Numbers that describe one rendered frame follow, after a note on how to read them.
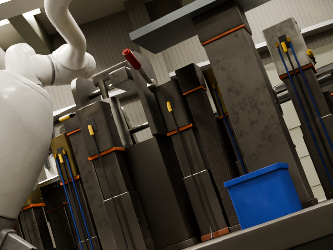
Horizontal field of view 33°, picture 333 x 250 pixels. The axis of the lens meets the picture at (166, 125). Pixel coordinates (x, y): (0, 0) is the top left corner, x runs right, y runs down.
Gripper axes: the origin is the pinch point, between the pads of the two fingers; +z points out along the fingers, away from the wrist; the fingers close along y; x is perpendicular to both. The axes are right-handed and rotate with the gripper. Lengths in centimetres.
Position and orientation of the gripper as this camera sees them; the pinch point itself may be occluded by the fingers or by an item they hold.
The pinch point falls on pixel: (51, 168)
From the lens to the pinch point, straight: 174.6
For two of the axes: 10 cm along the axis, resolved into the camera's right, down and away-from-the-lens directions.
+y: 3.6, 0.8, 9.3
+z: 3.1, 9.3, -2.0
